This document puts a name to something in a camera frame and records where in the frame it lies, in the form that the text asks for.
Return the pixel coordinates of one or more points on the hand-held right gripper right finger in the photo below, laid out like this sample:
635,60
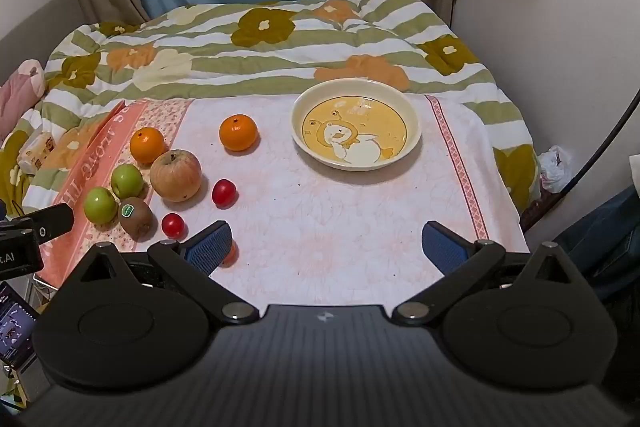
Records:
442,248

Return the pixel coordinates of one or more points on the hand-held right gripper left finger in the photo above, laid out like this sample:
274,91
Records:
210,248

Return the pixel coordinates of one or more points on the orange cherry tomato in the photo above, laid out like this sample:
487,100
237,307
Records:
231,253

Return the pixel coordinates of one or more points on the red cherry tomato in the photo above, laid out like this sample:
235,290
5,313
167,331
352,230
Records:
224,193
173,225

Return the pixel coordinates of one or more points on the brown kiwi with sticker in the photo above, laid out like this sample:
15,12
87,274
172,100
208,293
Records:
137,221

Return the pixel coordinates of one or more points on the red-yellow apple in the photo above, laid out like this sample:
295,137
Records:
176,175

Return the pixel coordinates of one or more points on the green apple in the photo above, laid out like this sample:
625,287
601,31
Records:
100,205
126,181

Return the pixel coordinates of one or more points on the cream cartoon duck plate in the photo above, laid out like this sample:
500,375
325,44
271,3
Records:
357,132

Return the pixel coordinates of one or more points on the smartphone with lit screen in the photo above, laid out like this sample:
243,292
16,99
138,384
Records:
15,324

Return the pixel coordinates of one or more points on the pink printed cloth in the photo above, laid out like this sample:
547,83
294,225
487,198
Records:
300,217

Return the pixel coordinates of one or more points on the tissue packet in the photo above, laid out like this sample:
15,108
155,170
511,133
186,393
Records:
36,152

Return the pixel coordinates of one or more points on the orange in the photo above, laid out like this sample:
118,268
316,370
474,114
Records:
238,133
147,146

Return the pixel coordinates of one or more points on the white plastic bag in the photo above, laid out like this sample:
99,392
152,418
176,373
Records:
555,169

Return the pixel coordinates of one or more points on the pink plush pillow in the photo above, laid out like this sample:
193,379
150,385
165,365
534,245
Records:
17,94

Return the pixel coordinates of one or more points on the dark blue jeans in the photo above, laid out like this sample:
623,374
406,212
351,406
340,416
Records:
607,247

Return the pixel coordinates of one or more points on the grey bed headboard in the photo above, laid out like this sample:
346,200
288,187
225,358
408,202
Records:
35,32

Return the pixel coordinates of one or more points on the floral striped quilt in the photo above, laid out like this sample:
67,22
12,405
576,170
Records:
300,42

